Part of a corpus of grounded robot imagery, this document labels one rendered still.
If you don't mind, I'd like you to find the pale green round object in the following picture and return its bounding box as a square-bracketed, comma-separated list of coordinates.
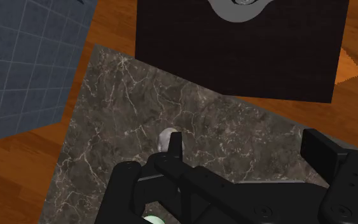
[142, 215, 166, 224]

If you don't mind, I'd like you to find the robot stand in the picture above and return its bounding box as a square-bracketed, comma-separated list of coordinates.
[134, 0, 350, 104]

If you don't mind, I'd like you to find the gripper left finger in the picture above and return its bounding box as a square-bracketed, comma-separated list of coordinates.
[95, 131, 254, 224]

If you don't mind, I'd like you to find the grey-white round object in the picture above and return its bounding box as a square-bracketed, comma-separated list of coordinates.
[157, 127, 186, 155]

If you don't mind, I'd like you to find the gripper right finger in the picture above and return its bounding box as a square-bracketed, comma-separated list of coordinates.
[300, 128, 358, 224]

